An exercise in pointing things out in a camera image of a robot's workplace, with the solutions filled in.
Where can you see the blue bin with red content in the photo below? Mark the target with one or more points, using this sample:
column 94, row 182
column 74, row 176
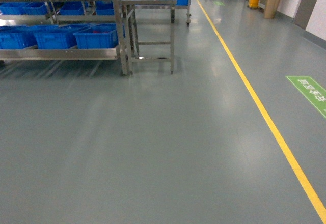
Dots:
column 101, row 36

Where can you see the blue bin middle shelf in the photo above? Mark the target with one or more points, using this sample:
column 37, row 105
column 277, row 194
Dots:
column 61, row 37

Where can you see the blue bin shelf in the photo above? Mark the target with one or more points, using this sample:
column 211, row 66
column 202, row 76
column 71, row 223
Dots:
column 21, row 37
column 61, row 37

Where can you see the steel shelf rack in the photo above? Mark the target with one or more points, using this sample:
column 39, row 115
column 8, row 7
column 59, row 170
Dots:
column 35, row 53

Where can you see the blue bin left shelf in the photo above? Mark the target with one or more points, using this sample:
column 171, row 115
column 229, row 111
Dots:
column 21, row 37

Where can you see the steel table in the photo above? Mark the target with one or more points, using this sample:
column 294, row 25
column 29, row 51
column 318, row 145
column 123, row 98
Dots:
column 131, row 33

